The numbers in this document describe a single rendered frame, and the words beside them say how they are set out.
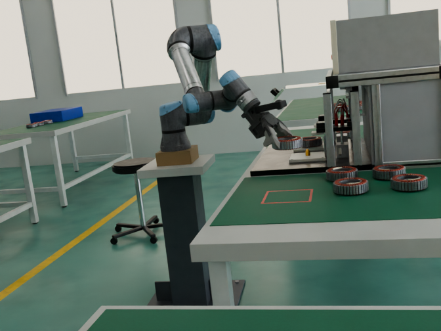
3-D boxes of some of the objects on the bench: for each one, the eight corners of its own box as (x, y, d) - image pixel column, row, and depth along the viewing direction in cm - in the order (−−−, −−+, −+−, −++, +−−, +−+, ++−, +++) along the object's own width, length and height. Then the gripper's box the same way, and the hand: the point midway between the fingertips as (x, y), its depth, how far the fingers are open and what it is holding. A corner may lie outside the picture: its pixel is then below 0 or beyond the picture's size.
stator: (384, 172, 196) (383, 162, 195) (412, 175, 188) (411, 165, 187) (366, 178, 189) (365, 168, 188) (394, 182, 181) (394, 171, 180)
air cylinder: (336, 157, 221) (335, 144, 220) (336, 154, 228) (335, 142, 227) (349, 157, 220) (348, 144, 219) (348, 154, 227) (348, 141, 226)
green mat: (209, 226, 154) (209, 225, 154) (244, 178, 212) (244, 177, 212) (575, 213, 133) (575, 213, 133) (503, 163, 191) (503, 163, 191)
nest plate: (289, 162, 222) (288, 159, 222) (291, 155, 236) (291, 153, 236) (325, 160, 219) (325, 157, 218) (326, 154, 233) (326, 151, 233)
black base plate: (250, 176, 214) (249, 171, 213) (270, 148, 275) (269, 144, 275) (371, 169, 203) (371, 163, 203) (363, 142, 264) (363, 137, 264)
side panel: (375, 171, 201) (371, 85, 195) (375, 169, 204) (370, 84, 198) (455, 166, 195) (453, 77, 189) (453, 165, 198) (451, 77, 192)
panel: (371, 165, 202) (367, 85, 196) (363, 137, 265) (359, 76, 259) (374, 164, 202) (370, 85, 196) (365, 137, 265) (362, 76, 259)
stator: (329, 190, 179) (328, 179, 179) (360, 186, 181) (359, 175, 180) (340, 198, 168) (339, 186, 168) (374, 193, 170) (373, 182, 169)
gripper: (254, 110, 209) (287, 150, 206) (230, 118, 194) (264, 161, 191) (268, 96, 204) (302, 136, 201) (244, 102, 189) (280, 146, 186)
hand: (288, 143), depth 194 cm, fingers closed on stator, 13 cm apart
